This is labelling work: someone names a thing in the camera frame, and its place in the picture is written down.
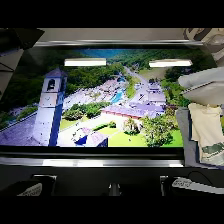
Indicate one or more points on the blue garment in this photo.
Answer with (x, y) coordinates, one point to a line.
(191, 131)

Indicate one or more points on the silver frame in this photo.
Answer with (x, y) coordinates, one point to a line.
(100, 162)

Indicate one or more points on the grey garment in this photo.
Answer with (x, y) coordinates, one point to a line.
(182, 140)

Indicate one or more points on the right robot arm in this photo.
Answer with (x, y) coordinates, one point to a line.
(196, 185)

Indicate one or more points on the cream T-shirt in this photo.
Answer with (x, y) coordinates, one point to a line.
(206, 126)

